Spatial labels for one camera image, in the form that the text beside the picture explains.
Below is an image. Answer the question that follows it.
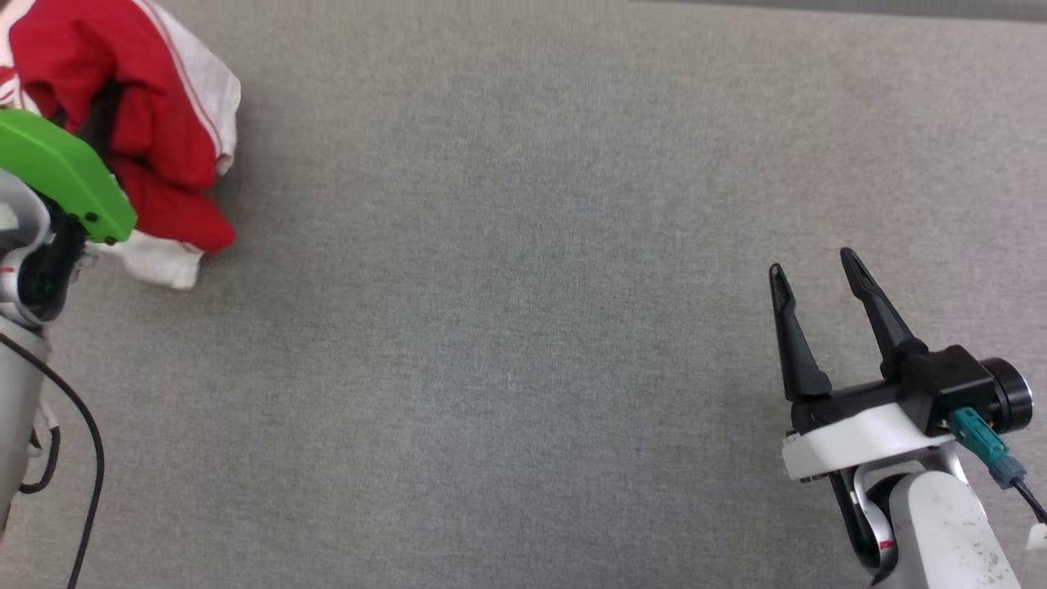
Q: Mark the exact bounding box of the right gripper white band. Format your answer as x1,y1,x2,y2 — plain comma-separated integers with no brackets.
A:
768,247,956,483

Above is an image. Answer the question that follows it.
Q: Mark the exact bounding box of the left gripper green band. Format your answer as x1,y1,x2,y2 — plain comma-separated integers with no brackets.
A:
0,82,138,245

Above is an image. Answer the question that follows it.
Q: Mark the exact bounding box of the red and white garment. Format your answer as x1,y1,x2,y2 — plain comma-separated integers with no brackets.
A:
0,0,242,291

